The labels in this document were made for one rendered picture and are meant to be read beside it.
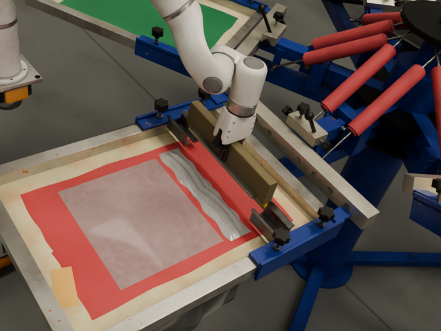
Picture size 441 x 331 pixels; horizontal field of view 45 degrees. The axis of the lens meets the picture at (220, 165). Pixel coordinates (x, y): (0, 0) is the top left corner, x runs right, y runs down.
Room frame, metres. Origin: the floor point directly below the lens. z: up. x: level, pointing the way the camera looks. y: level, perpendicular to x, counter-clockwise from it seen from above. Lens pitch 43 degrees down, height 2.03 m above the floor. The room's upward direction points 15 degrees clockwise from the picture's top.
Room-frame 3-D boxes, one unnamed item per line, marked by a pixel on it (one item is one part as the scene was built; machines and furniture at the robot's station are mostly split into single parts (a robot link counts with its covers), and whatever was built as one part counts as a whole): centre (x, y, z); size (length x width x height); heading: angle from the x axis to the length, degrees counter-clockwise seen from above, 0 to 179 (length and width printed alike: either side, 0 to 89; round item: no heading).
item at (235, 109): (1.09, -0.02, 1.25); 0.09 x 0.07 x 0.03; 137
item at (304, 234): (0.92, -0.24, 0.98); 0.30 x 0.05 x 0.07; 137
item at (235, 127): (1.09, -0.01, 1.19); 0.10 x 0.08 x 0.11; 137
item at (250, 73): (1.10, 0.02, 1.32); 0.15 x 0.10 x 0.11; 89
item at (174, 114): (1.31, 0.16, 0.98); 0.30 x 0.05 x 0.07; 137
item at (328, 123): (1.35, -0.26, 1.02); 0.17 x 0.06 x 0.05; 137
